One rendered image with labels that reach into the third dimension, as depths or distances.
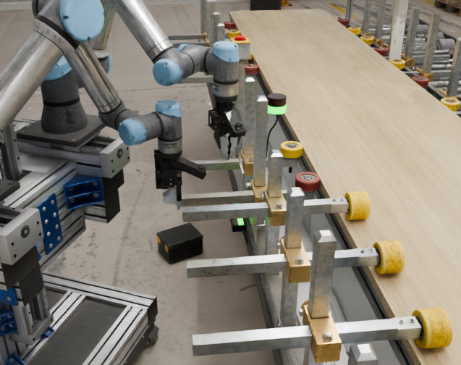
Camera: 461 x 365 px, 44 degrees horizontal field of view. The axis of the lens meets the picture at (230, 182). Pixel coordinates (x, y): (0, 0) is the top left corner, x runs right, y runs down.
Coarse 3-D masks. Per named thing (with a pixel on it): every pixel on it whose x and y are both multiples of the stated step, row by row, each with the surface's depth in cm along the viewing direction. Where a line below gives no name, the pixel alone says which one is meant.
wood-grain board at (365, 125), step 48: (288, 48) 326; (336, 48) 326; (288, 96) 253; (336, 96) 253; (384, 96) 253; (432, 96) 253; (336, 144) 208; (384, 144) 208; (432, 144) 208; (336, 192) 176; (384, 192) 176; (432, 192) 176; (384, 240) 153; (432, 240) 153; (384, 288) 135; (432, 288) 135
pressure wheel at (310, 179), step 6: (300, 174) 186; (306, 174) 186; (312, 174) 186; (300, 180) 182; (306, 180) 182; (312, 180) 182; (318, 180) 182; (300, 186) 182; (306, 186) 181; (312, 186) 181; (318, 186) 183
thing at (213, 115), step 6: (216, 96) 168; (234, 96) 169; (216, 102) 173; (222, 102) 168; (228, 102) 168; (216, 108) 174; (210, 114) 175; (216, 114) 172; (216, 120) 172; (222, 120) 170; (210, 126) 177; (216, 126) 172; (222, 126) 171; (222, 132) 172; (228, 132) 173
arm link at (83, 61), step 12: (84, 48) 152; (72, 60) 153; (84, 60) 153; (96, 60) 157; (84, 72) 156; (96, 72) 157; (84, 84) 159; (96, 84) 159; (108, 84) 162; (96, 96) 162; (108, 96) 163; (108, 108) 165; (120, 108) 167; (108, 120) 168
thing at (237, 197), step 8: (224, 192) 184; (232, 192) 184; (240, 192) 184; (248, 192) 184; (304, 192) 185; (312, 192) 185; (184, 200) 181; (192, 200) 181; (200, 200) 182; (208, 200) 182; (216, 200) 182; (224, 200) 183; (232, 200) 183; (240, 200) 183; (248, 200) 184
